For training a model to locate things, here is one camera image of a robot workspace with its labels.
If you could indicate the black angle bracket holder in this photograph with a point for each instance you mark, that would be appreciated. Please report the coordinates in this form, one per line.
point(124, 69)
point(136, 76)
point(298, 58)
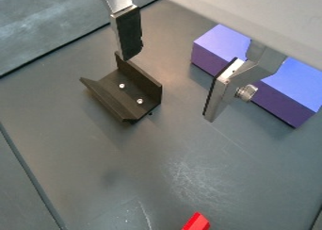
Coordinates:
point(128, 91)

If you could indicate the red peg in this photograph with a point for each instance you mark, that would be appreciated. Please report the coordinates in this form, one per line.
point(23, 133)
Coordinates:
point(198, 222)

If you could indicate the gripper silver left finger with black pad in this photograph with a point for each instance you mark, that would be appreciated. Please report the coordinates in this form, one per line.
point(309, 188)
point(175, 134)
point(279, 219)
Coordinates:
point(124, 18)

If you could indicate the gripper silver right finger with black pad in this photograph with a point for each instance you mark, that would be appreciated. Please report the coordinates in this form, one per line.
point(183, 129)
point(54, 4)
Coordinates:
point(233, 83)

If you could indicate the purple base board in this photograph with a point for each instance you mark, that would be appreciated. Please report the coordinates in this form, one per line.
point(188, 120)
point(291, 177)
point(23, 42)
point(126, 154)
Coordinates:
point(290, 94)

